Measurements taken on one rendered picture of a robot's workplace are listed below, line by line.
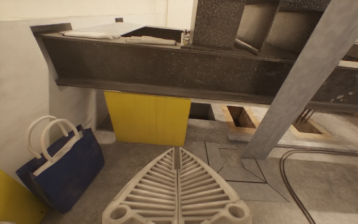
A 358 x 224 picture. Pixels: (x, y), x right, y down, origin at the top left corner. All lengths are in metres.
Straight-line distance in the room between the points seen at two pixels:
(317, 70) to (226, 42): 0.41
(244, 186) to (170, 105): 0.64
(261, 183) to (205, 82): 0.68
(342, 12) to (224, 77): 0.46
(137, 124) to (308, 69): 0.92
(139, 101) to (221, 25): 0.56
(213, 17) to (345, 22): 0.47
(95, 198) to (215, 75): 0.90
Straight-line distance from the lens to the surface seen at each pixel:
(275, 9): 0.84
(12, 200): 0.84
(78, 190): 0.90
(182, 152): 0.18
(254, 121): 1.52
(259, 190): 1.02
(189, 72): 0.79
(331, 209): 1.25
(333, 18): 0.80
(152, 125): 0.91
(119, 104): 0.88
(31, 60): 0.84
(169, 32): 1.54
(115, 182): 0.93
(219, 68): 0.81
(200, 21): 0.73
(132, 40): 0.75
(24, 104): 0.82
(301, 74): 0.83
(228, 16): 0.75
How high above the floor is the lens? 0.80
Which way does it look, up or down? 36 degrees down
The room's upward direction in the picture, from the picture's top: 6 degrees clockwise
